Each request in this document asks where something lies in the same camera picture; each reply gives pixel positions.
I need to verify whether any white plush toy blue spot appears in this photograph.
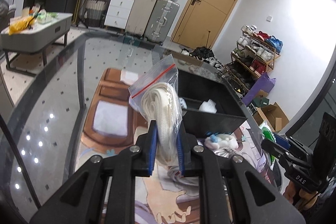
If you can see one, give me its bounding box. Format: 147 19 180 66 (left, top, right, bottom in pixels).
204 134 239 153

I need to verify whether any grey cable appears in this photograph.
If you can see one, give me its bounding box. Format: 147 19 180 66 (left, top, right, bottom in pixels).
165 163 202 197

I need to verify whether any bagged cream rope coil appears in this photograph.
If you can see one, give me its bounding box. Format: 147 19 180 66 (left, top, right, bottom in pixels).
128 54 184 166

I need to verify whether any person's right hand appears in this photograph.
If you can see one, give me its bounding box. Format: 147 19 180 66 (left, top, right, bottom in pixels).
283 181 319 211

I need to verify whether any green packaged item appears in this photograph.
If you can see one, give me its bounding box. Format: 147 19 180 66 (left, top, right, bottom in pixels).
261 126 276 152

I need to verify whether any open cardboard box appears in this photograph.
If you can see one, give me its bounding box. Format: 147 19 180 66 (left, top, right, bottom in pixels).
253 102 289 132

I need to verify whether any purple bag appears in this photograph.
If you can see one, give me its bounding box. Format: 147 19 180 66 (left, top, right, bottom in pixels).
242 72 276 106

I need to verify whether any black cardboard storage box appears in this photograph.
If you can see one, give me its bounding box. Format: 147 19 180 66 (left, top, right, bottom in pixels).
178 69 247 138

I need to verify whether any anime printed table mat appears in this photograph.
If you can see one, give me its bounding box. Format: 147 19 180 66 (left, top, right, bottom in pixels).
76 67 284 224

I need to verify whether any wooden shoe rack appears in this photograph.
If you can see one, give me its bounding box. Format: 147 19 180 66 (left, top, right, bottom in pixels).
225 25 283 95

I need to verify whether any pile of shoes on floor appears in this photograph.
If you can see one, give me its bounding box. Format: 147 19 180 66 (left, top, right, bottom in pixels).
181 47 224 71

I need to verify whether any wooden door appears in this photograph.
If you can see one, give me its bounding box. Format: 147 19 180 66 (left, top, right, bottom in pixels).
171 0 238 49

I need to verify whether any grey coffee table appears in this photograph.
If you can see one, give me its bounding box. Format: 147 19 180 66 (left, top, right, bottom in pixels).
1 13 72 77

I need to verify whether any silver aluminium suitcase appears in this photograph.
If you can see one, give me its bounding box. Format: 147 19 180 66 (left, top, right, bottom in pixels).
143 0 179 44

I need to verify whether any yellow bag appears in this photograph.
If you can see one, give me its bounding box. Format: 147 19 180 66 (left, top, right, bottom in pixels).
8 16 35 35

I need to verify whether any woven laundry basket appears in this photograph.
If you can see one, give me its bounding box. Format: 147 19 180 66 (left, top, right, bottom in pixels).
84 0 106 27

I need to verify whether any beige suitcase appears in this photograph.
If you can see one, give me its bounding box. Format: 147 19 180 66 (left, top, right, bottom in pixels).
125 0 157 36

